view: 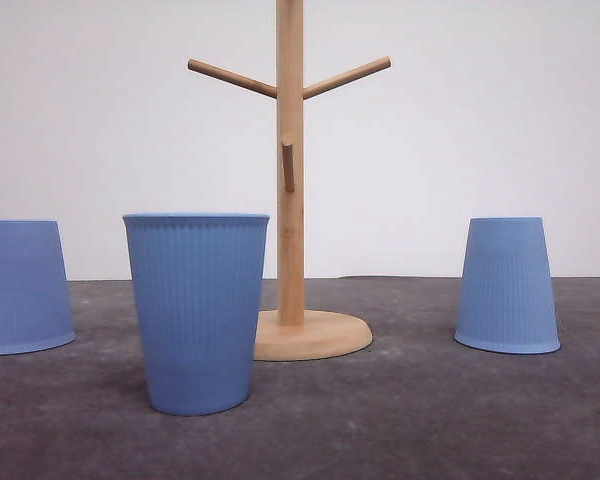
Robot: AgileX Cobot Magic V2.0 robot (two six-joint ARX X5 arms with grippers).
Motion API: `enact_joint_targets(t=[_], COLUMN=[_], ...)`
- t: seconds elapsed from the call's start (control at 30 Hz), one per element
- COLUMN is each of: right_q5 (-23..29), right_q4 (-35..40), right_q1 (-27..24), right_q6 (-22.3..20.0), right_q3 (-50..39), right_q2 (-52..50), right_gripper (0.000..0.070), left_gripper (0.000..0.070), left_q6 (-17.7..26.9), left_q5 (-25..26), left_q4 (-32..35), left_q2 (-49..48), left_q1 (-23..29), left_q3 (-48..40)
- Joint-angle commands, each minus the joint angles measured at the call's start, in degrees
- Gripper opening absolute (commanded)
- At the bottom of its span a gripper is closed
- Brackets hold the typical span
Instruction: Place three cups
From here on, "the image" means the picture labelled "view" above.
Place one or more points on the blue ribbed cup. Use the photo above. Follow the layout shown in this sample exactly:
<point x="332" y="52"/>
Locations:
<point x="505" y="302"/>
<point x="35" y="310"/>
<point x="200" y="281"/>

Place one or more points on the wooden cup tree stand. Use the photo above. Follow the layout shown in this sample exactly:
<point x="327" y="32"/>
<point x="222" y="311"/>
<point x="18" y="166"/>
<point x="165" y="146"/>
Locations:
<point x="291" y="332"/>

